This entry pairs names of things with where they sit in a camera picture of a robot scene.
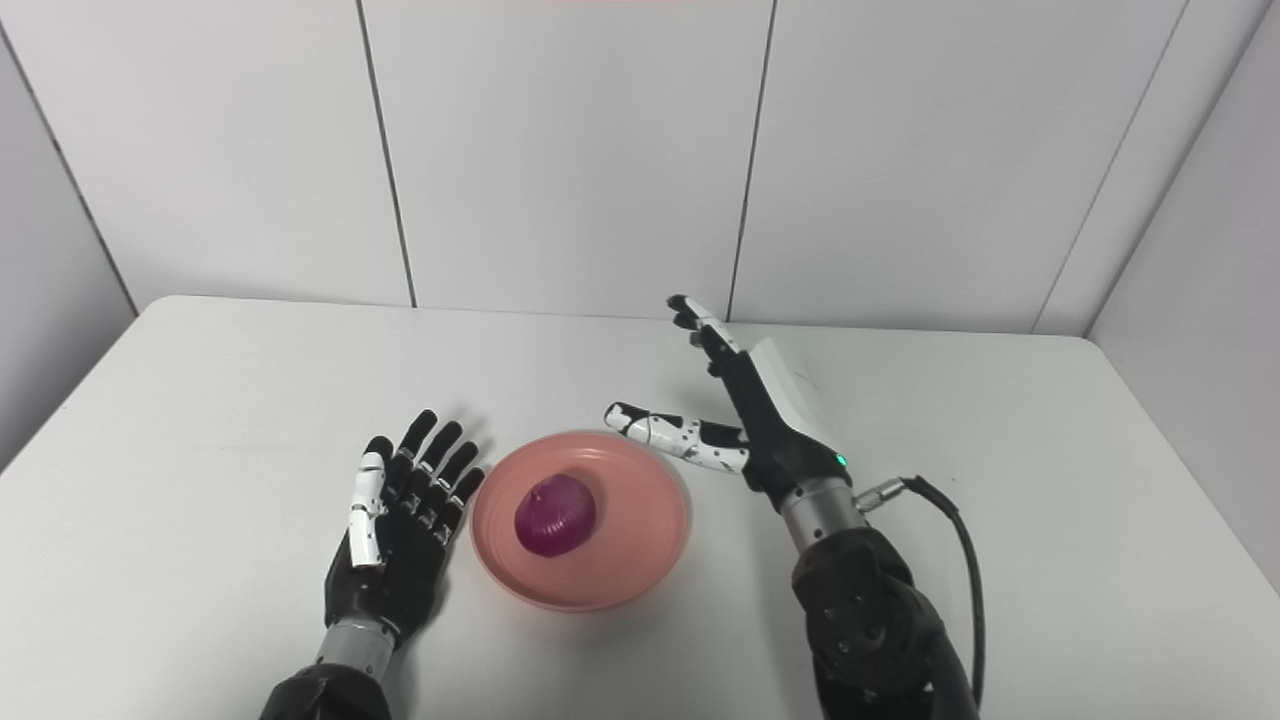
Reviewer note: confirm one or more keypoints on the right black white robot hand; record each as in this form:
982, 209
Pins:
775, 430

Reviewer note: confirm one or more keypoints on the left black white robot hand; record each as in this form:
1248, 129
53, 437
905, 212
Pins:
400, 570

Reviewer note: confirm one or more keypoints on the purple red onion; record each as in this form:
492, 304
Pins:
555, 515

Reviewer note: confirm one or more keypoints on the pink round plate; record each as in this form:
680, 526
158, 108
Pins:
640, 540

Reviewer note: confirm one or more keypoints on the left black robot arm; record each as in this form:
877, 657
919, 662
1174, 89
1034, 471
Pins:
330, 690

